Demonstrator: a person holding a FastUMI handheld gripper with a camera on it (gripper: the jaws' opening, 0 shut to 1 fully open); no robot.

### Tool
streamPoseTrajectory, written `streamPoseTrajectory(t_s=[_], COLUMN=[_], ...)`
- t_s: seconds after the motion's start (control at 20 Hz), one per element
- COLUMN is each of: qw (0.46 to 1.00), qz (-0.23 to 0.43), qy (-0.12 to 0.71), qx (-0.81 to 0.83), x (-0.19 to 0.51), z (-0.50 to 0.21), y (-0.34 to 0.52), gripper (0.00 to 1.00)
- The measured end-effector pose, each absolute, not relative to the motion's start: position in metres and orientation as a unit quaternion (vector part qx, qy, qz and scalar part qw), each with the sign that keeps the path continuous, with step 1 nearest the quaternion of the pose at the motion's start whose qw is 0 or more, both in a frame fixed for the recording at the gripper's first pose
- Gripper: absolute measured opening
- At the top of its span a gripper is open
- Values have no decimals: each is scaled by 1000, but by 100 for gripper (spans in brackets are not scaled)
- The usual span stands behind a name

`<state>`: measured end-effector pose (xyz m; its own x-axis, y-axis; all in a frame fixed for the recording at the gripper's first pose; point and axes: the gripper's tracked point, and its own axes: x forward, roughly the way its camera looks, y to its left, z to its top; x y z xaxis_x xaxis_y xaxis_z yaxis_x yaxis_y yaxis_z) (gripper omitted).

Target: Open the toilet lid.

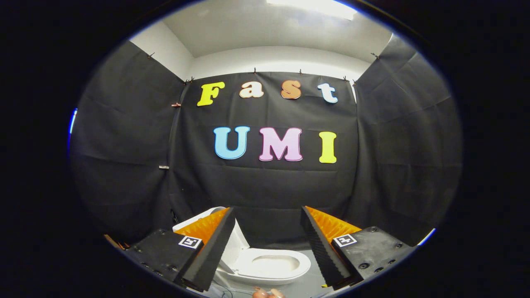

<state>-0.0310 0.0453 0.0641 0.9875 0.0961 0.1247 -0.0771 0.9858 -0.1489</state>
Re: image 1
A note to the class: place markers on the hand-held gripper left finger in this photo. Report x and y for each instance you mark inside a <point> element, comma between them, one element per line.
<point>209,252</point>

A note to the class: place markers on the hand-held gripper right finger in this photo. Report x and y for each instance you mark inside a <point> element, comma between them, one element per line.
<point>323,252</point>

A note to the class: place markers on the black backdrop cloth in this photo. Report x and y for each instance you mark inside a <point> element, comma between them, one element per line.
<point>265,186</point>

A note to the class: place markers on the white toilet seat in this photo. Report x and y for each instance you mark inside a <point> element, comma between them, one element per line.
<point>302,265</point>

